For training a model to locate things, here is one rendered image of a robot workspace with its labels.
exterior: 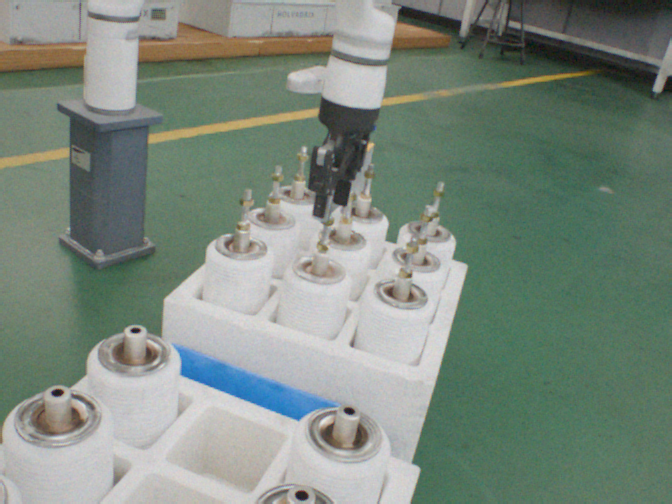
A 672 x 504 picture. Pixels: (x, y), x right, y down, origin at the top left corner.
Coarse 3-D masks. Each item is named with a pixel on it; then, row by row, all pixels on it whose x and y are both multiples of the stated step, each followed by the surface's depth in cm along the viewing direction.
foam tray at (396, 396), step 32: (320, 224) 125; (384, 256) 117; (192, 288) 97; (448, 288) 110; (192, 320) 93; (224, 320) 92; (256, 320) 92; (352, 320) 96; (448, 320) 101; (224, 352) 94; (256, 352) 92; (288, 352) 90; (320, 352) 89; (352, 352) 89; (288, 384) 93; (320, 384) 91; (352, 384) 89; (384, 384) 88; (416, 384) 87; (384, 416) 90; (416, 416) 89
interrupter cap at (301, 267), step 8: (304, 256) 96; (312, 256) 96; (296, 264) 93; (304, 264) 94; (328, 264) 95; (336, 264) 95; (296, 272) 91; (304, 272) 91; (328, 272) 93; (336, 272) 93; (344, 272) 93; (312, 280) 90; (320, 280) 90; (328, 280) 91; (336, 280) 91
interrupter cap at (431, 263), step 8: (400, 248) 103; (392, 256) 101; (400, 256) 101; (432, 256) 103; (400, 264) 99; (416, 264) 100; (424, 264) 101; (432, 264) 100; (440, 264) 101; (424, 272) 98; (432, 272) 99
